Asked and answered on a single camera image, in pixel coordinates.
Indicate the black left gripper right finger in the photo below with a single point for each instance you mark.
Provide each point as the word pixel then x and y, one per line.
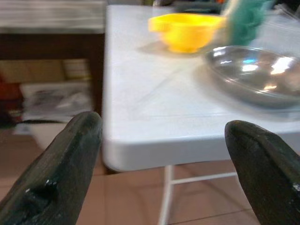
pixel 267 168

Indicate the round steel plate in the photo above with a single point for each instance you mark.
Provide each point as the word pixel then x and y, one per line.
pixel 255 75

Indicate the red box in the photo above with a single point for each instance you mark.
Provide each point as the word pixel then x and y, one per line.
pixel 10 98

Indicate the white plastic bag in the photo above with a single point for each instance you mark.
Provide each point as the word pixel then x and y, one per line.
pixel 56 100

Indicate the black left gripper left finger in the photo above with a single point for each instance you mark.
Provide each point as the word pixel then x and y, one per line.
pixel 58 168

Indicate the cardboard box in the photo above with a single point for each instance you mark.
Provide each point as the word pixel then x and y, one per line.
pixel 32 70

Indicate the green and cream cloth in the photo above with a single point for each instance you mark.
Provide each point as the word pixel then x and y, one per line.
pixel 243 21

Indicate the white folding table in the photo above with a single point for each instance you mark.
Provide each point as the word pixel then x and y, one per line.
pixel 164 105

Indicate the dark wooden shelf unit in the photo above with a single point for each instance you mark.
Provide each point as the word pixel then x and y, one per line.
pixel 51 30

